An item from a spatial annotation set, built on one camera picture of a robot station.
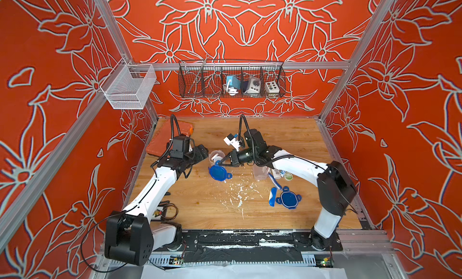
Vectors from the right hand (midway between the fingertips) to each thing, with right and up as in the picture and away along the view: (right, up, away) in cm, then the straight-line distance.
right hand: (217, 165), depth 74 cm
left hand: (-8, +5, +11) cm, 14 cm away
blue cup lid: (0, -4, +2) cm, 4 cm away
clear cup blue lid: (-2, +3, +12) cm, 13 cm away
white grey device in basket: (+18, +38, +17) cm, 45 cm away
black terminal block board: (-28, -23, +6) cm, 36 cm away
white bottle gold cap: (+30, -7, +17) cm, 35 cm away
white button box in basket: (+28, +37, +20) cm, 50 cm away
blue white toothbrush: (+28, -12, +16) cm, 34 cm away
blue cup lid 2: (+34, -18, +11) cm, 40 cm away
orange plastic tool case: (-34, +14, +34) cm, 50 cm away
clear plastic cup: (+21, -7, +19) cm, 29 cm away
